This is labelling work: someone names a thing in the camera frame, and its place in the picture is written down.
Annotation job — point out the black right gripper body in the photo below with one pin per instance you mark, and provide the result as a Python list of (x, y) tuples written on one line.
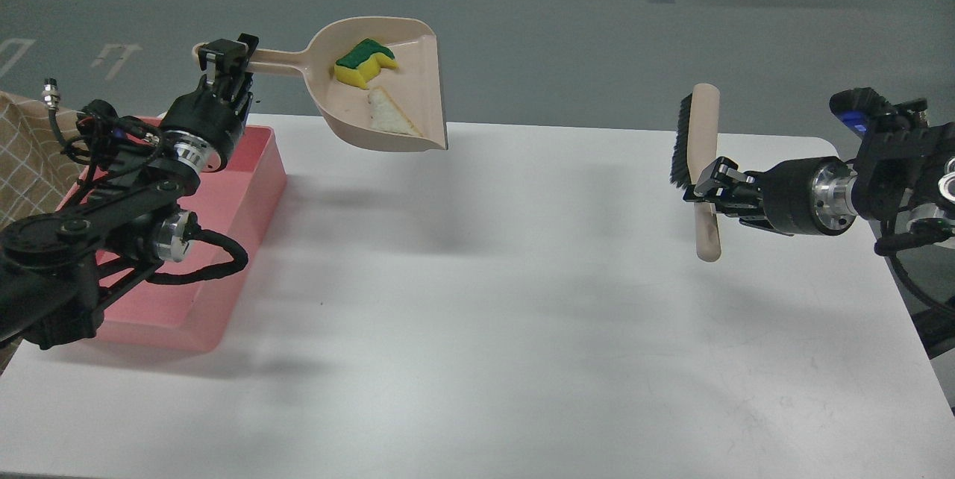
[(809, 196)]

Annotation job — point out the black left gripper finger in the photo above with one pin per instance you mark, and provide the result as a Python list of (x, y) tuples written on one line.
[(223, 62), (245, 80)]

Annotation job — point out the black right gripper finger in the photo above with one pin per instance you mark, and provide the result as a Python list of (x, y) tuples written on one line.
[(745, 203), (723, 174)]

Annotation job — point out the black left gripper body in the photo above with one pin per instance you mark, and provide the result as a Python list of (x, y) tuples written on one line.
[(218, 122)]

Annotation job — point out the beige hand brush black bristles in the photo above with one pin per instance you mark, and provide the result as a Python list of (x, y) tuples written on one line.
[(694, 149)]

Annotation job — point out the yellow green sponge piece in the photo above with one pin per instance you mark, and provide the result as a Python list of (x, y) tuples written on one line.
[(364, 62)]

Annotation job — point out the beige plastic dustpan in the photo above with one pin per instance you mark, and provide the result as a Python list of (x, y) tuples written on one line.
[(415, 85)]

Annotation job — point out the triangular bread slice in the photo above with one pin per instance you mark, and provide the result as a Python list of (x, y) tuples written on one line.
[(386, 116)]

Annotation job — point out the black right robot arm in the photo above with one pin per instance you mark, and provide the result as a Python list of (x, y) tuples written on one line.
[(901, 178)]

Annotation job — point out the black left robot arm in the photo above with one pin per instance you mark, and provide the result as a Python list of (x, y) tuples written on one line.
[(124, 224)]

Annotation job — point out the pink plastic bin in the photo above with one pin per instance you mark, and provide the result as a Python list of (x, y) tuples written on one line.
[(238, 202)]

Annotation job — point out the beige checkered cloth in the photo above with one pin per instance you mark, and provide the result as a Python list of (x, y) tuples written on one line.
[(35, 175)]

